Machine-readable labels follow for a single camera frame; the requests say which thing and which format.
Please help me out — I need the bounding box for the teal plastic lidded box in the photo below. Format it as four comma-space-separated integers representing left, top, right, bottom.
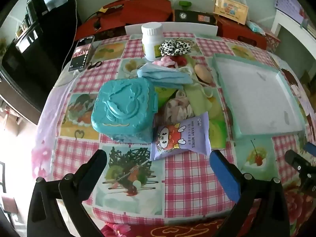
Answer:
91, 78, 158, 144

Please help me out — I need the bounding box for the red flower hair clip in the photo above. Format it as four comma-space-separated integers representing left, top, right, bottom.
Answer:
173, 55, 189, 66

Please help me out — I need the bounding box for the large red case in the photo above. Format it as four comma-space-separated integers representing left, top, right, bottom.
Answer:
74, 0, 172, 40

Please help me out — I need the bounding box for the black smartphone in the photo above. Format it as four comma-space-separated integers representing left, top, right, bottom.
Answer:
69, 36, 95, 72

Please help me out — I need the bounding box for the white tray with teal rim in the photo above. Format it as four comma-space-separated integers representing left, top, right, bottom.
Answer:
213, 53, 307, 139

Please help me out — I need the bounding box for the purple baby wipes packet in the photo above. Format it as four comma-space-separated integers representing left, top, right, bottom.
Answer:
150, 112, 212, 161

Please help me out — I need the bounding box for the lilac floral cloth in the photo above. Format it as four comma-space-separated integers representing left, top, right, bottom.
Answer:
32, 78, 79, 193

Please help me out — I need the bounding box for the blue face mask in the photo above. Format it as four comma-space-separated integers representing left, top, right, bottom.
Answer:
137, 63, 193, 89

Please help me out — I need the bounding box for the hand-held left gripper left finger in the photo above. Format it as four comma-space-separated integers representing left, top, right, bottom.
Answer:
27, 149, 108, 237

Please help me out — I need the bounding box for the teal plastic packet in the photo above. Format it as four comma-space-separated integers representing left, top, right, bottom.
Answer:
245, 20, 266, 34

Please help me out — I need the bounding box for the bun-shaped squishy toy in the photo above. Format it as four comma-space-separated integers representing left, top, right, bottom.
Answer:
194, 64, 213, 84

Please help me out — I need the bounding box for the white shelf unit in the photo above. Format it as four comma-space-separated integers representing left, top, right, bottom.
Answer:
270, 8, 316, 62

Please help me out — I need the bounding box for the white charging cable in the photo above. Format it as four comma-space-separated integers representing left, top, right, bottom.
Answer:
65, 0, 80, 73

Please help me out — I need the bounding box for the black cabinet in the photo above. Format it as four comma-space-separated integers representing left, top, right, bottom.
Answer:
0, 0, 83, 115

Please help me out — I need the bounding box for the light green cloth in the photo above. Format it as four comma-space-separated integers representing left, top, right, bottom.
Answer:
183, 85, 215, 115

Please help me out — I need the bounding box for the crumpled beige patterned cloth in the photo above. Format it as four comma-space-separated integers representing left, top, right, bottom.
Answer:
162, 96, 198, 126

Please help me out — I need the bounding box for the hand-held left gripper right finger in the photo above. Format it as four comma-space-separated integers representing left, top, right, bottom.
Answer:
209, 150, 290, 237

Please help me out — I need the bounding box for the pink white fuzzy cloth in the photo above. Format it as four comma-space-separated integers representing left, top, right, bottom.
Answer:
152, 56, 177, 68

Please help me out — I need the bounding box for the lilac wall calendar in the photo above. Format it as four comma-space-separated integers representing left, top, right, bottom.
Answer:
275, 0, 305, 24

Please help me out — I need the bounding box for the red cardboard box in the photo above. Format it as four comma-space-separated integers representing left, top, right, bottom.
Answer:
217, 15, 268, 50

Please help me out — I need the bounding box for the pink checked printed tablecloth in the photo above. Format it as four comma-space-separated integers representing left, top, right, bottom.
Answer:
32, 31, 316, 228

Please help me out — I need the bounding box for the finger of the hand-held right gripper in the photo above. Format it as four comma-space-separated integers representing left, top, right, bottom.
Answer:
284, 149, 316, 191
303, 142, 316, 155

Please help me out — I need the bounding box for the wooden case with handle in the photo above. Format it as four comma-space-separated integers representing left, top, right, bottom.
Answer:
213, 0, 249, 25

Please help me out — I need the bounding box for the white plastic bottle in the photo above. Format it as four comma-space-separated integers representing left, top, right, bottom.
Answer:
141, 23, 163, 61

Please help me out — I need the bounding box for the dark box with dial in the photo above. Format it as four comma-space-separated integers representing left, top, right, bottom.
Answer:
172, 9, 215, 25

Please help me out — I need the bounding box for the leopard print scrunchie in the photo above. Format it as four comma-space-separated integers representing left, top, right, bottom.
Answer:
158, 39, 191, 56

